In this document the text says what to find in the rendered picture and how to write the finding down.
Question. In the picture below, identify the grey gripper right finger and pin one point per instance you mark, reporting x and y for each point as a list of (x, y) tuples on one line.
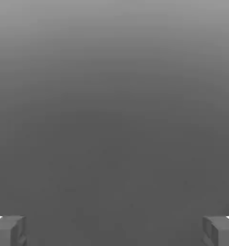
[(221, 231)]

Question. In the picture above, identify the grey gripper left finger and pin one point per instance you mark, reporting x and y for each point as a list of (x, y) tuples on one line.
[(4, 230)]

